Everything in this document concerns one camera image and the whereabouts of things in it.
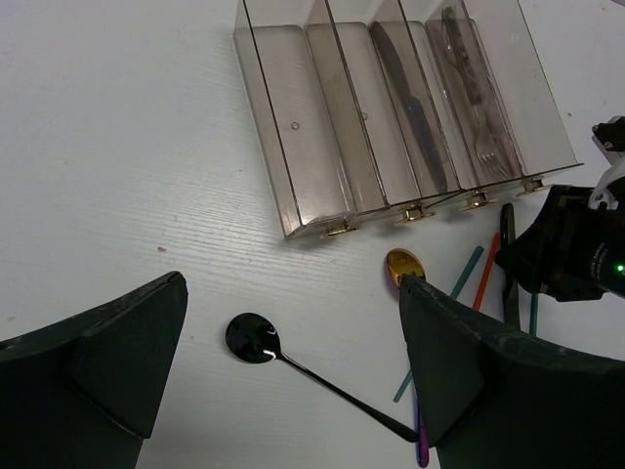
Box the fork with dark handle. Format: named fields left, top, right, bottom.
left=441, top=6, right=506, bottom=178

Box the black knife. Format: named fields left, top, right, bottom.
left=499, top=203, right=521, bottom=329

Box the short orange chopstick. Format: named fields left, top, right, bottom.
left=472, top=232, right=500, bottom=311

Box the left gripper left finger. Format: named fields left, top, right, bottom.
left=1, top=272, right=188, bottom=468

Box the gold spoon purple handle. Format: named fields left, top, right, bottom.
left=386, top=248, right=430, bottom=468

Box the iridescent blue knife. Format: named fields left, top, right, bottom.
left=370, top=21, right=448, bottom=193

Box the teal chopstick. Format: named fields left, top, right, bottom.
left=528, top=293, right=539, bottom=336
left=386, top=245, right=484, bottom=403

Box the black spoon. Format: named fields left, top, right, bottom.
left=225, top=313, right=418, bottom=444

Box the fork with pink handle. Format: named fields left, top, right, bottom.
left=441, top=26, right=521, bottom=181

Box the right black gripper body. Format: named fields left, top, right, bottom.
left=495, top=185, right=624, bottom=301

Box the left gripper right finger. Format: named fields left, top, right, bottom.
left=399, top=276, right=624, bottom=468

